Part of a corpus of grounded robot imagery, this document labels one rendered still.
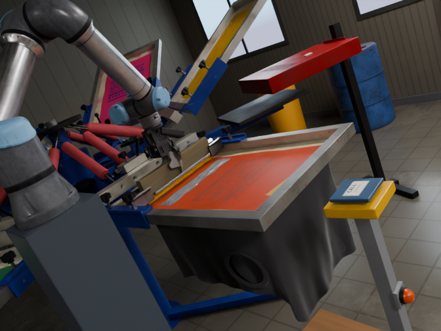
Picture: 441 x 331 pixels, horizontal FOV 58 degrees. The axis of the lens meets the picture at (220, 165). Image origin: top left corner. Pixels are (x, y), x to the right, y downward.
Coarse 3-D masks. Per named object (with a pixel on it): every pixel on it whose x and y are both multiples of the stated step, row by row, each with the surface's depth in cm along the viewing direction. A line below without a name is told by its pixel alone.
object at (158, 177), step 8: (192, 144) 163; (200, 144) 165; (184, 152) 159; (192, 152) 162; (200, 152) 165; (208, 152) 168; (168, 160) 155; (184, 160) 159; (192, 160) 162; (160, 168) 150; (168, 168) 153; (176, 168) 155; (184, 168) 158; (144, 176) 147; (152, 176) 147; (160, 176) 150; (168, 176) 153; (136, 184) 146; (144, 184) 145; (152, 184) 147; (160, 184) 150; (152, 192) 147
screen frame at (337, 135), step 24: (240, 144) 166; (264, 144) 158; (336, 144) 125; (312, 168) 115; (288, 192) 106; (168, 216) 122; (192, 216) 114; (216, 216) 108; (240, 216) 102; (264, 216) 98
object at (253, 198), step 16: (272, 176) 127; (288, 176) 123; (192, 192) 143; (256, 192) 121; (160, 208) 141; (176, 208) 135; (192, 208) 129; (208, 208) 124; (224, 208) 119; (240, 208) 115; (256, 208) 111
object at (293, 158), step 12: (228, 156) 166; (240, 156) 160; (252, 156) 154; (264, 156) 148; (288, 156) 138; (300, 156) 134; (204, 168) 164; (228, 168) 152; (276, 168) 132; (288, 168) 128
